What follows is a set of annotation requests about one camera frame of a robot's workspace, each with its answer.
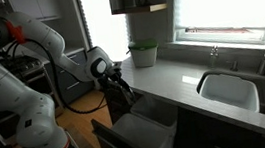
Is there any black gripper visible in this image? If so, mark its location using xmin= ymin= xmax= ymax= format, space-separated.
xmin=102 ymin=65 xmax=136 ymax=103

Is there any large white rubbish bin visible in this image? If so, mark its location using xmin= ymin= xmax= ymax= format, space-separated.
xmin=109 ymin=108 xmax=177 ymax=148

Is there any white container with green lid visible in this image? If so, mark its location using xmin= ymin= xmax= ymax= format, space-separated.
xmin=127 ymin=38 xmax=162 ymax=70

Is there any small chrome tap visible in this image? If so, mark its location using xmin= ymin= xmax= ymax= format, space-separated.
xmin=207 ymin=44 xmax=222 ymax=69

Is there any white plastic wash tub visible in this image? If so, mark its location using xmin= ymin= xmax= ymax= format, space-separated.
xmin=194 ymin=65 xmax=262 ymax=120

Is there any wooden wall shelf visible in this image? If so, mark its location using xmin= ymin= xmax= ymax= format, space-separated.
xmin=110 ymin=2 xmax=169 ymax=18

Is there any white window frame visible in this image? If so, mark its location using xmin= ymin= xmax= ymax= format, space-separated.
xmin=167 ymin=0 xmax=265 ymax=56

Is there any red cable clip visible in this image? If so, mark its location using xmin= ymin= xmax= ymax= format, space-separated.
xmin=5 ymin=18 xmax=28 ymax=46

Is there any white wall cabinet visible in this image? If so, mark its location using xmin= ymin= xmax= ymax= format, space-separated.
xmin=6 ymin=0 xmax=64 ymax=27

